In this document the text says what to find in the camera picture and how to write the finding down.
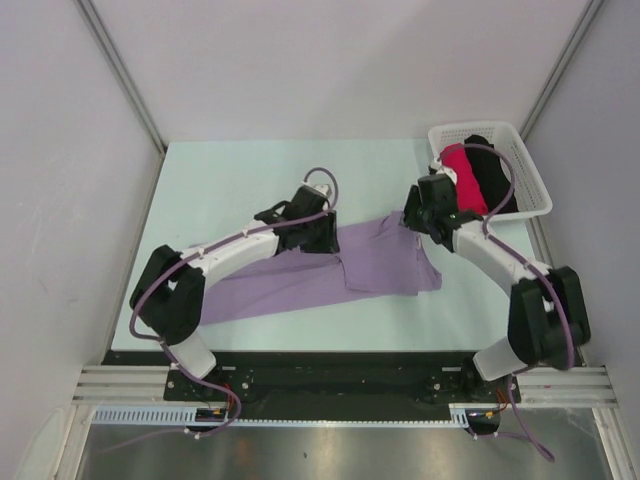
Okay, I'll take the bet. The purple t shirt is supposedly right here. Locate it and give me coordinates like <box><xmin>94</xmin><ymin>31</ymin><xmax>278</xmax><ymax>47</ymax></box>
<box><xmin>201</xmin><ymin>211</ymin><xmax>442</xmax><ymax>325</ymax></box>

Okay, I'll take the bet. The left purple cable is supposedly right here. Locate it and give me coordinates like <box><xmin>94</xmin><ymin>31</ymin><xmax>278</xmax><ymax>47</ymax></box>
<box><xmin>128</xmin><ymin>167</ymin><xmax>344</xmax><ymax>441</ymax></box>

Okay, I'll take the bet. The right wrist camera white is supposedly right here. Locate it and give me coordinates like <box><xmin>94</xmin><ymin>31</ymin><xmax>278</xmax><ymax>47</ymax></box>
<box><xmin>429</xmin><ymin>158</ymin><xmax>458</xmax><ymax>185</ymax></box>

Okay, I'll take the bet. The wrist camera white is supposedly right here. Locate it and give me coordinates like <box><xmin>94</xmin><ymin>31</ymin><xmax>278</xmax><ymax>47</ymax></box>
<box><xmin>429</xmin><ymin>158</ymin><xmax>458</xmax><ymax>185</ymax></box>
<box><xmin>312</xmin><ymin>184</ymin><xmax>333</xmax><ymax>199</ymax></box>

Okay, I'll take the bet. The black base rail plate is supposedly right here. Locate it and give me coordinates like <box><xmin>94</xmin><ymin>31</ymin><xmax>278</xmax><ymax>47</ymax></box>
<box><xmin>102</xmin><ymin>349</ymin><xmax>524</xmax><ymax>421</ymax></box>

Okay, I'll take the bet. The purple cable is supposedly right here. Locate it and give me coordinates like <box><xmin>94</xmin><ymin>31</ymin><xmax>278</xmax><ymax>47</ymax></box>
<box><xmin>432</xmin><ymin>143</ymin><xmax>576</xmax><ymax>461</ymax></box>
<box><xmin>128</xmin><ymin>167</ymin><xmax>344</xmax><ymax>441</ymax></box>

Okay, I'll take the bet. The rolled red t shirt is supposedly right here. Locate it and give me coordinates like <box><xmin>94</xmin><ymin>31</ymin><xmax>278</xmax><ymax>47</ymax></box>
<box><xmin>440</xmin><ymin>144</ymin><xmax>488</xmax><ymax>215</ymax></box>

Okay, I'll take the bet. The white slotted cable duct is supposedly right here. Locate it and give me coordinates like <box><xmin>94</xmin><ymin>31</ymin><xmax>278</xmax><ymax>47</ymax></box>
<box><xmin>92</xmin><ymin>403</ymin><xmax>501</xmax><ymax>430</ymax></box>

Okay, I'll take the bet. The rolled black t shirt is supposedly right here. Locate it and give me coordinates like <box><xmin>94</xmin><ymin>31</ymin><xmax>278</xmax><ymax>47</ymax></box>
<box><xmin>464</xmin><ymin>135</ymin><xmax>519</xmax><ymax>214</ymax></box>

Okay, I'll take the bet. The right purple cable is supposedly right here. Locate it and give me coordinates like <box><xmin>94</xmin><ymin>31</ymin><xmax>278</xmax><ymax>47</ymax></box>
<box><xmin>432</xmin><ymin>143</ymin><xmax>576</xmax><ymax>461</ymax></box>

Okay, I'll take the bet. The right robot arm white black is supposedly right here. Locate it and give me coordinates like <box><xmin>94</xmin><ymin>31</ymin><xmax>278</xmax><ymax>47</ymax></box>
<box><xmin>402</xmin><ymin>174</ymin><xmax>591</xmax><ymax>401</ymax></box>

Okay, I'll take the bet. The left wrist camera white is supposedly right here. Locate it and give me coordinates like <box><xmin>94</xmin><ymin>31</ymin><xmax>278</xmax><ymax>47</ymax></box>
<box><xmin>312</xmin><ymin>184</ymin><xmax>333</xmax><ymax>199</ymax></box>

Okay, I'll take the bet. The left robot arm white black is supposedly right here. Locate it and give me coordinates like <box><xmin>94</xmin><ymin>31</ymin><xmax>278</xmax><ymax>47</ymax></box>
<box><xmin>129</xmin><ymin>182</ymin><xmax>339</xmax><ymax>400</ymax></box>

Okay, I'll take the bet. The white plastic basket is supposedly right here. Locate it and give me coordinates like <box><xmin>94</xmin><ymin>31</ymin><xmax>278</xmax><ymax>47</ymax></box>
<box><xmin>427</xmin><ymin>120</ymin><xmax>553</xmax><ymax>222</ymax></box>

